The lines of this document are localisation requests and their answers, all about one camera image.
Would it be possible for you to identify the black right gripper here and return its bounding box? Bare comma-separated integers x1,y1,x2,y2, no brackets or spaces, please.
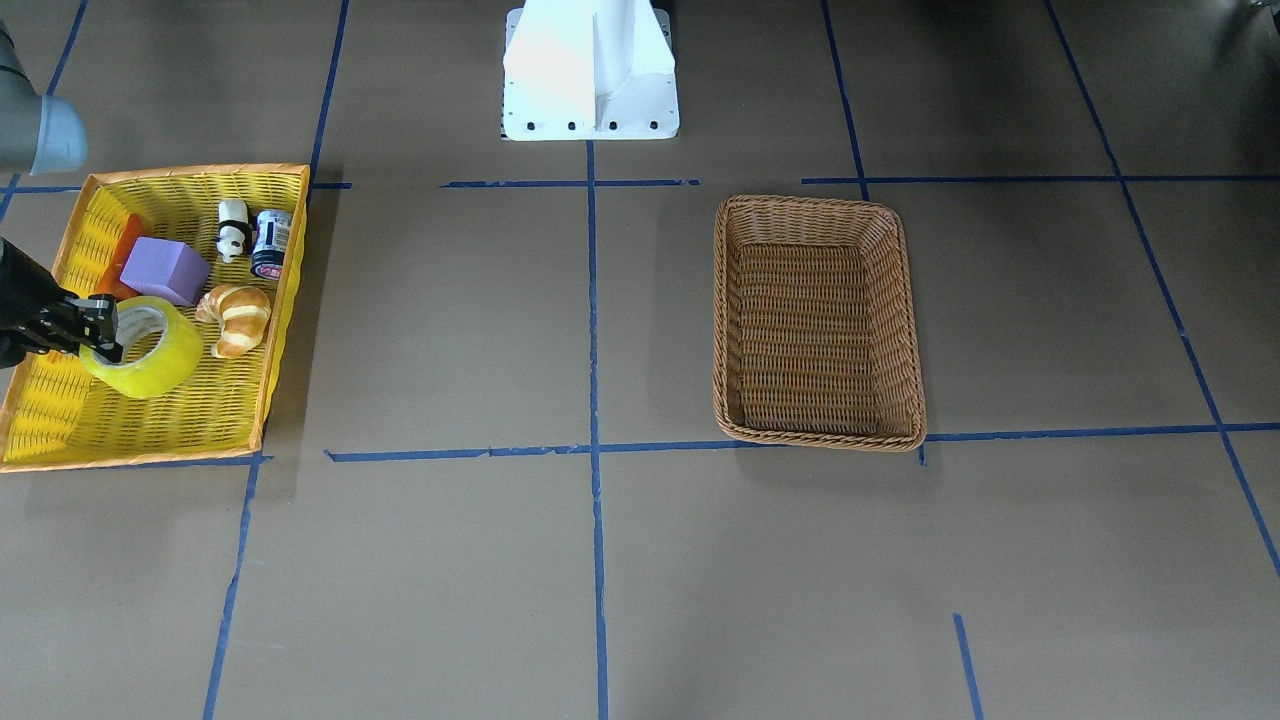
1,240,124,369

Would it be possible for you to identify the yellow plastic basket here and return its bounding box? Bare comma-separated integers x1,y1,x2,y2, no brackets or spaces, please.
3,163,311,471

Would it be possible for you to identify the purple foam block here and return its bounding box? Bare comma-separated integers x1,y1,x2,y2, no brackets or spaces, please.
119,236,212,307

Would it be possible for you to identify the small drink can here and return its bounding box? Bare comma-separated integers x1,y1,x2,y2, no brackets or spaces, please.
250,209,293,281

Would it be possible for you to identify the toy orange carrot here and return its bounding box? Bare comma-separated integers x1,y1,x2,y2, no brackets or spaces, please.
93,213,147,301

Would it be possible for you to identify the brown wicker basket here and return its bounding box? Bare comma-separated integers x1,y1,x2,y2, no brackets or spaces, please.
712,193,927,452

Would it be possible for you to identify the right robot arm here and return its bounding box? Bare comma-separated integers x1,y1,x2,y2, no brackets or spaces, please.
1,26,124,369

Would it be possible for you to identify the toy panda figure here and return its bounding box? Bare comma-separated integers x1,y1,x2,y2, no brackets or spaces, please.
215,199,253,264

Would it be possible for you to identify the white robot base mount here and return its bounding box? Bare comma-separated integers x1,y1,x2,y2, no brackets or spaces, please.
500,1,681,142

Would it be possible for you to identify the toy croissant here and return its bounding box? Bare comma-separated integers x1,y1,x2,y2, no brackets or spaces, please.
195,284,271,359

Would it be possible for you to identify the yellow tape roll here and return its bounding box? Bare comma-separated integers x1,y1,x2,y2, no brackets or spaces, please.
79,296,202,398

